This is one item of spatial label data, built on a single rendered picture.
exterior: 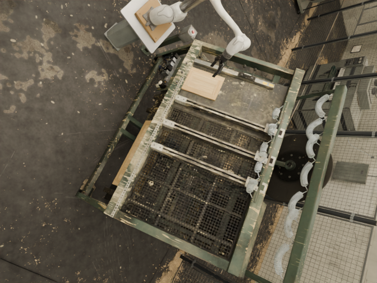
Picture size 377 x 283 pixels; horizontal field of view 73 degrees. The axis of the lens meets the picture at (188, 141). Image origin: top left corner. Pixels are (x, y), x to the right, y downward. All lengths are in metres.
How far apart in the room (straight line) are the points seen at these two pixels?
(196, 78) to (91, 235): 2.30
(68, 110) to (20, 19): 0.98
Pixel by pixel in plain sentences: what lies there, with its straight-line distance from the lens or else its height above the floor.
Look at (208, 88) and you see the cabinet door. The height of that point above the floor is 1.11.
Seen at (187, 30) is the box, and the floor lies 0.91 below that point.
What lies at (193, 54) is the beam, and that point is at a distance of 3.13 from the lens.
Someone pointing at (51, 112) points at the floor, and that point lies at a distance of 3.15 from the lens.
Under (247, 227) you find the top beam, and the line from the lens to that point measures 2.41.
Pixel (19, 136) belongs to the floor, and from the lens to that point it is 3.09.
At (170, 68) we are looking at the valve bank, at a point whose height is 0.76.
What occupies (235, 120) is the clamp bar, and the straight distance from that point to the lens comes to 2.68.
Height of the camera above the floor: 3.04
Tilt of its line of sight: 46 degrees down
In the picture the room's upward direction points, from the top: 94 degrees clockwise
